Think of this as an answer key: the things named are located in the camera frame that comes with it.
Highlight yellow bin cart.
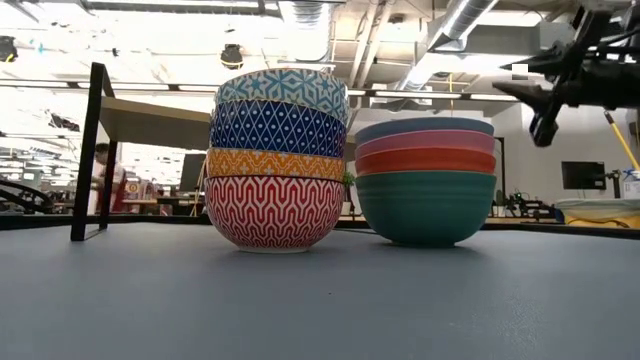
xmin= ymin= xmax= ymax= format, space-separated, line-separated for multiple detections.
xmin=553 ymin=197 xmax=640 ymax=230

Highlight small green potted plant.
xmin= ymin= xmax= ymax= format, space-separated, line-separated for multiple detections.
xmin=341 ymin=171 xmax=357 ymax=204

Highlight colourful printed box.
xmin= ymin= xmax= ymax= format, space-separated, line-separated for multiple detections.
xmin=122 ymin=179 xmax=147 ymax=202

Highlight plain pink bowl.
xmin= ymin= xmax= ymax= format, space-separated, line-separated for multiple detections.
xmin=354 ymin=128 xmax=497 ymax=160

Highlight black desk monitor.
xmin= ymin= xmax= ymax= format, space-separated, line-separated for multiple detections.
xmin=178 ymin=152 xmax=209 ymax=194

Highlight black dome ceiling fixture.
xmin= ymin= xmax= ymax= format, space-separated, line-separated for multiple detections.
xmin=219 ymin=43 xmax=245 ymax=71

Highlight long ceiling light strip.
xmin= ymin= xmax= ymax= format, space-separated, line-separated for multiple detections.
xmin=373 ymin=89 xmax=464 ymax=100
xmin=468 ymin=92 xmax=521 ymax=103

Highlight red zigzag patterned bowl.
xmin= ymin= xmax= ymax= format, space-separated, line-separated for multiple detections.
xmin=203 ymin=174 xmax=346 ymax=254

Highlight orange floral patterned bowl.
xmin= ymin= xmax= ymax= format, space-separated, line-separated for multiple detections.
xmin=205 ymin=147 xmax=346 ymax=184

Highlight plain teal green bowl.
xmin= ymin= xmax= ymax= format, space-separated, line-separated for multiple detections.
xmin=354 ymin=170 xmax=498 ymax=249

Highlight plain orange red bowl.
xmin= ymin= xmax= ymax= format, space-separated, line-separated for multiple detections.
xmin=354 ymin=146 xmax=498 ymax=177

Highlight navy diamond patterned bowl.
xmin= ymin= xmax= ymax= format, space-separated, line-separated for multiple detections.
xmin=209 ymin=98 xmax=349 ymax=160

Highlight black wall monitor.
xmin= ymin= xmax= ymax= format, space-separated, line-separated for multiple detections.
xmin=560 ymin=160 xmax=608 ymax=191

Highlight blue grey table mat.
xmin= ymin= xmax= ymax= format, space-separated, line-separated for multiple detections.
xmin=0 ymin=222 xmax=640 ymax=360

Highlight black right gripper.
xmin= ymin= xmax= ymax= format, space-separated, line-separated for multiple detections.
xmin=492 ymin=4 xmax=640 ymax=148

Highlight teal star patterned bowl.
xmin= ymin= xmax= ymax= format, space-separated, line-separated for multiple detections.
xmin=214 ymin=67 xmax=350 ymax=125

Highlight black curved rail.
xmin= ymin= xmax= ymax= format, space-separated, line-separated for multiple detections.
xmin=0 ymin=178 xmax=55 ymax=215

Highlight blue white container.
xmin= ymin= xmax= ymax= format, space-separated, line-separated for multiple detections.
xmin=621 ymin=168 xmax=640 ymax=200

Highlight black yellow ceiling fixture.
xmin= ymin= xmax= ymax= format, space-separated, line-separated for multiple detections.
xmin=0 ymin=35 xmax=19 ymax=64

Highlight person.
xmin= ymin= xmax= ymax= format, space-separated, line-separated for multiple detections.
xmin=91 ymin=143 xmax=127 ymax=216

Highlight wooden shelf black metal legs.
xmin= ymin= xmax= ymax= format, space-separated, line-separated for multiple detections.
xmin=69 ymin=61 xmax=358 ymax=242

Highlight black robot equipment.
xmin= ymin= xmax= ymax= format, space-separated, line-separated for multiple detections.
xmin=503 ymin=189 xmax=557 ymax=221

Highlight plain slate blue bowl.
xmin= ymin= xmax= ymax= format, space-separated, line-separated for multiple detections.
xmin=354 ymin=116 xmax=496 ymax=146

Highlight silver ventilation duct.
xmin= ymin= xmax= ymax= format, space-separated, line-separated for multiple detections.
xmin=397 ymin=0 xmax=501 ymax=94

